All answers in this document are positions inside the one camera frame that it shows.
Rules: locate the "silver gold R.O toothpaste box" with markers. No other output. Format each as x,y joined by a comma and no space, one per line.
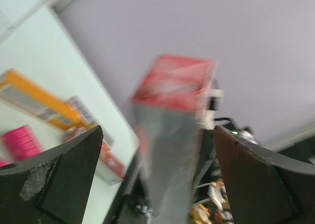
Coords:
88,120

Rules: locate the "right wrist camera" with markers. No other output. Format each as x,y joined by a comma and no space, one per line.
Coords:
214,98

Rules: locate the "pink toothpaste box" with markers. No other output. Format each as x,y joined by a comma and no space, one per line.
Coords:
4,162
21,143

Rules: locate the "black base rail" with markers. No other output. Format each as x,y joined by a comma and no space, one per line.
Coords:
124,211

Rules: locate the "pink toothpaste box middle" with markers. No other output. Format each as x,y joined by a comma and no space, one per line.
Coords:
4,162

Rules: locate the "pink toothpaste box right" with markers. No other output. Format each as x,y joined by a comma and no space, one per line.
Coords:
21,143

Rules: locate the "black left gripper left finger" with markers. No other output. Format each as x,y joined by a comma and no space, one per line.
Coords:
52,187

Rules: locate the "red foil toothpaste box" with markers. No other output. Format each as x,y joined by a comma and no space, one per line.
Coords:
167,107

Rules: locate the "orange toothpaste box right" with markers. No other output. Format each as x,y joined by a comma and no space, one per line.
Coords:
27,95

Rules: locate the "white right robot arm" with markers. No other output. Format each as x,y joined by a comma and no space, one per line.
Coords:
298,145

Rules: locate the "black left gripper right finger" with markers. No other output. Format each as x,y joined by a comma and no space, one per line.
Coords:
264,187

